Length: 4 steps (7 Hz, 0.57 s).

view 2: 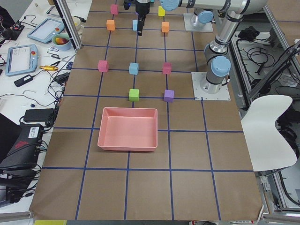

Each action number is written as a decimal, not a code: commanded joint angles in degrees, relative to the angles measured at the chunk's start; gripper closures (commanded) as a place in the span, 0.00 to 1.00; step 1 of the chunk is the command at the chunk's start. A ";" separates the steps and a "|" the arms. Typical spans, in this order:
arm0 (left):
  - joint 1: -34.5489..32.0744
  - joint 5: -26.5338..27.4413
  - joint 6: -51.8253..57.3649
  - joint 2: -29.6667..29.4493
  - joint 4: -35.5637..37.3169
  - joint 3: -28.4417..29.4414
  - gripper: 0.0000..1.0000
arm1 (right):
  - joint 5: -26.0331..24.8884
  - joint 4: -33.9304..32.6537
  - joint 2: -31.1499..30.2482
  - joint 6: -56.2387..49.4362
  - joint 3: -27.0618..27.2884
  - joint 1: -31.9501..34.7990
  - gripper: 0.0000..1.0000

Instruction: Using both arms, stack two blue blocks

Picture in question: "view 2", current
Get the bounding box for white cup with lemon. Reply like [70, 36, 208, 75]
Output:
[72, 17, 83, 35]

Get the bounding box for black power brick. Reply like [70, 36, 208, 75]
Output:
[23, 108, 54, 122]

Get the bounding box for teach pendant tablet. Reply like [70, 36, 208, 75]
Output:
[27, 18, 65, 44]
[5, 44, 38, 76]

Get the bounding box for aluminium frame post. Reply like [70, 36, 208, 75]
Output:
[53, 0, 82, 50]

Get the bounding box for black computer box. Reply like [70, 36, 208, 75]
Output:
[0, 124, 44, 171]

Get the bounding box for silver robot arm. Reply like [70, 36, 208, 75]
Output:
[134, 0, 214, 36]
[161, 0, 267, 94]

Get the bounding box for white chair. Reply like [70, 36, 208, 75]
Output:
[241, 95, 297, 172]

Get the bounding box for green foam block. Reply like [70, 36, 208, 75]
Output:
[129, 89, 139, 102]

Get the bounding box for bowl with fruit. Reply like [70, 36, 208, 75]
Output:
[52, 33, 71, 51]

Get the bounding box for pink foam block far side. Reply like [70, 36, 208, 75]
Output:
[97, 60, 109, 72]

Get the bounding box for purple foam block near tray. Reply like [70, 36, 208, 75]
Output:
[164, 90, 174, 103]

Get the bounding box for pink plastic tray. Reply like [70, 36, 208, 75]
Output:
[97, 107, 158, 151]

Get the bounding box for light blue foam block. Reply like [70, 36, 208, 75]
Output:
[129, 62, 139, 75]
[132, 20, 138, 31]

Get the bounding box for pink foam block far corner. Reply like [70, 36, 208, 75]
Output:
[110, 4, 119, 15]

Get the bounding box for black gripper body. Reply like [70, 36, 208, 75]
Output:
[135, 0, 150, 15]

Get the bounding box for yellow foam block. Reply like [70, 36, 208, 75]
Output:
[158, 6, 165, 16]

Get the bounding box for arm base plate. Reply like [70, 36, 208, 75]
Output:
[183, 13, 213, 32]
[191, 72, 231, 101]

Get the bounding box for pink foam block near base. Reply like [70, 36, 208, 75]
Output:
[162, 62, 172, 75]

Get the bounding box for orange screwdriver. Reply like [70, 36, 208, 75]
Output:
[39, 66, 59, 71]

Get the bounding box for orange foam block far side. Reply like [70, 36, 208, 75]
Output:
[106, 20, 116, 31]

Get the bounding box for orange foam block near base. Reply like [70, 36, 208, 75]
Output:
[161, 22, 170, 33]

